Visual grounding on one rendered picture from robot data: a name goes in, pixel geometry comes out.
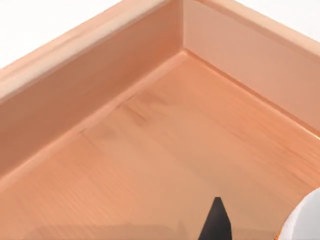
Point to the white and orange object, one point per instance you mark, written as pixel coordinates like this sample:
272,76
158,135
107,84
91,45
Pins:
303,217

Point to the shallow salmon-coloured box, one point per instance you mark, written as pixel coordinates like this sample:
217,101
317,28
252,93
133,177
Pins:
140,130

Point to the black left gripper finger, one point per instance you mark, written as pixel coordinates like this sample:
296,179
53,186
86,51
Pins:
217,222

